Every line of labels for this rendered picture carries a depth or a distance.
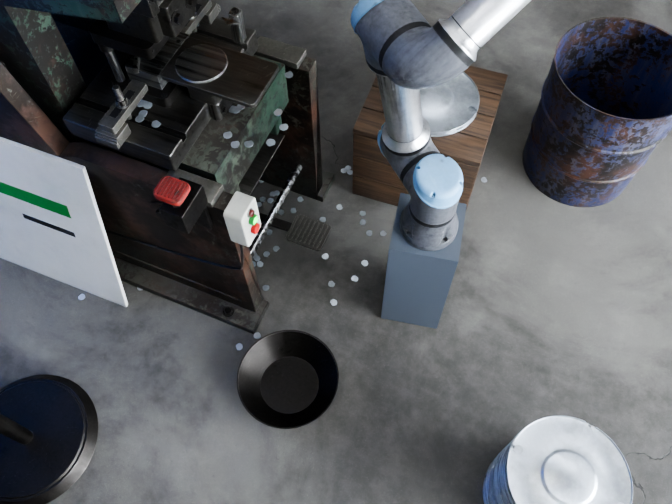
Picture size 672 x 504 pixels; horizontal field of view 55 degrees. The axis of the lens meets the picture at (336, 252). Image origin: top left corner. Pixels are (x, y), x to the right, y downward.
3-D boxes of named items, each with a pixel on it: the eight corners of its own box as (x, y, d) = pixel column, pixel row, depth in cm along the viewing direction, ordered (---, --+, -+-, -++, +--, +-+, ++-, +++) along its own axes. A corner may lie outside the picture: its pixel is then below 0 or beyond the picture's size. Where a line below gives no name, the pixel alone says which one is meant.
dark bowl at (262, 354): (354, 359, 197) (354, 351, 191) (314, 451, 184) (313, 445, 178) (266, 324, 203) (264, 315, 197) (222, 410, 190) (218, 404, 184)
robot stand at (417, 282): (444, 279, 210) (466, 203, 171) (436, 329, 202) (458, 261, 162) (390, 269, 212) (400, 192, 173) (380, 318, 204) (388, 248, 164)
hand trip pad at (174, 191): (199, 202, 144) (192, 182, 137) (185, 223, 141) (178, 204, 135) (172, 192, 145) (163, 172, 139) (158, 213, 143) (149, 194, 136)
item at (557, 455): (534, 395, 160) (535, 394, 159) (648, 455, 153) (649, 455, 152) (486, 500, 148) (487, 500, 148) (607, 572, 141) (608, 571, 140)
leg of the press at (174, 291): (270, 304, 207) (223, 117, 128) (254, 334, 202) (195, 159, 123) (35, 212, 225) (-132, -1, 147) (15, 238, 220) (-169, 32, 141)
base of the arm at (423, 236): (460, 207, 170) (467, 185, 162) (453, 255, 163) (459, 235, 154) (404, 197, 172) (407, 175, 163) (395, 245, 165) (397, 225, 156)
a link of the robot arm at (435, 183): (423, 232, 155) (430, 201, 143) (397, 191, 161) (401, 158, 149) (466, 214, 157) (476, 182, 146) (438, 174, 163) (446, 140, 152)
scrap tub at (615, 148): (644, 138, 237) (708, 38, 195) (622, 228, 219) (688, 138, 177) (533, 106, 246) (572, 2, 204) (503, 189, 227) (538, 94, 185)
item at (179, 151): (259, 47, 173) (256, 29, 168) (175, 172, 153) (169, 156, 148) (163, 18, 179) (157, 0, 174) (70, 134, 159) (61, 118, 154)
